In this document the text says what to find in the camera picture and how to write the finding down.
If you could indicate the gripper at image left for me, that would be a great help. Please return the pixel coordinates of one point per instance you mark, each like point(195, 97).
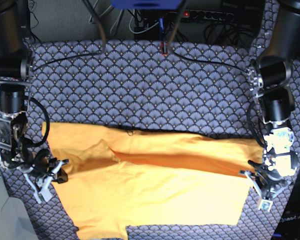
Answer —
point(36, 165)

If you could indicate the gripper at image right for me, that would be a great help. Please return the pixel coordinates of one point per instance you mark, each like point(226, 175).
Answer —
point(277, 162)

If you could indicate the yellow T-shirt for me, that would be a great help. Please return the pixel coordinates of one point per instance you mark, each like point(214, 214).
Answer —
point(118, 179)

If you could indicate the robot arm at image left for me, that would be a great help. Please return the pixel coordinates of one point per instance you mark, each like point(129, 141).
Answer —
point(15, 67)

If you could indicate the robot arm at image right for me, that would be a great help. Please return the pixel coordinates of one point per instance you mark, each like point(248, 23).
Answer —
point(268, 115)

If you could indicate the black OpenArm case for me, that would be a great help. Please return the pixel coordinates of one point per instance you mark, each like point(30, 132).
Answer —
point(289, 224)

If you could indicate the white furniture at lower left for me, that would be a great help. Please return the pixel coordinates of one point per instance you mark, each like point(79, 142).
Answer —
point(15, 223)

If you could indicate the red-framed black clip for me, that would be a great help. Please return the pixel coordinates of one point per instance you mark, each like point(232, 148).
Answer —
point(163, 48)

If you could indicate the black power strip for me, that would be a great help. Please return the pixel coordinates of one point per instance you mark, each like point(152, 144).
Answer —
point(203, 15)

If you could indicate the purple box at top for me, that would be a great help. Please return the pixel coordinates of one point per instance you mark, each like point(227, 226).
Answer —
point(146, 4)

